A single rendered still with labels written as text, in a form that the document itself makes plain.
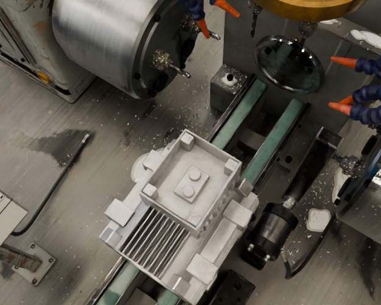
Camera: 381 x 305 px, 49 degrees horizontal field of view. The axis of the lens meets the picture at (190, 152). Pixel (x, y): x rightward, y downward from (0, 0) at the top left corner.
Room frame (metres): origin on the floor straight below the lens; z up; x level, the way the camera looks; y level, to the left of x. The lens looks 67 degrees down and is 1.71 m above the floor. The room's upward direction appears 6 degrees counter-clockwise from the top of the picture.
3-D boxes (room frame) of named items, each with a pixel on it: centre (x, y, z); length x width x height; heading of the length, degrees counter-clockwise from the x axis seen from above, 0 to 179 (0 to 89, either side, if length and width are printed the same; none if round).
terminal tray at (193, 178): (0.20, 0.00, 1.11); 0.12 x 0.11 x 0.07; 141
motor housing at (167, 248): (0.17, 0.03, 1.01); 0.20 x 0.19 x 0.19; 141
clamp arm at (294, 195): (0.20, -0.17, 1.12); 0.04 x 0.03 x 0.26; 141
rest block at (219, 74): (0.51, -0.10, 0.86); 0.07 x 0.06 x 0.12; 51
